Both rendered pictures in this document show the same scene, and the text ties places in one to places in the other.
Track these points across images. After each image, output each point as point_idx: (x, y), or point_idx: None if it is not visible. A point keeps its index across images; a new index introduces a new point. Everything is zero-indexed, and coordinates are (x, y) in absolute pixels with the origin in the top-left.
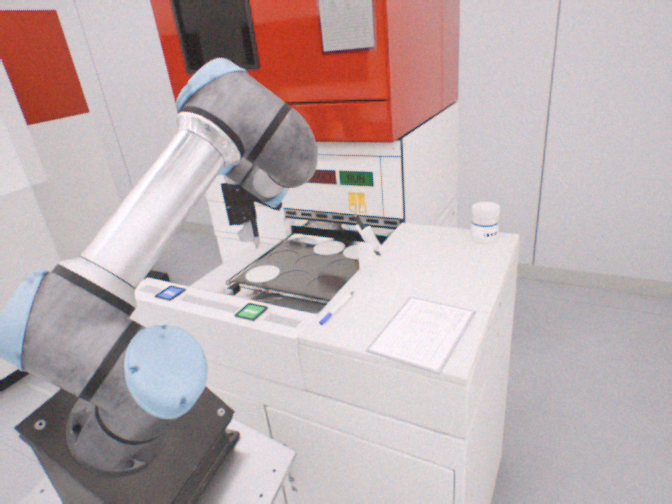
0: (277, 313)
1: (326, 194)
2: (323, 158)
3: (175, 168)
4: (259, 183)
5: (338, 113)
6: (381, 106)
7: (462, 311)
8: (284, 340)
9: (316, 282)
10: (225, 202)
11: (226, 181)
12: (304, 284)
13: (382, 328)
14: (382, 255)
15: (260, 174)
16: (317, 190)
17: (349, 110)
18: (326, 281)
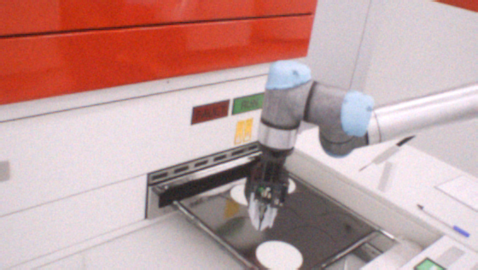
0: (437, 255)
1: (212, 132)
2: (218, 87)
3: None
4: (416, 128)
5: (271, 30)
6: (309, 20)
7: (462, 178)
8: (476, 267)
9: (329, 227)
10: (271, 179)
11: (286, 147)
12: (330, 235)
13: (477, 213)
14: (348, 170)
15: (440, 116)
16: (202, 131)
17: (282, 26)
18: (331, 221)
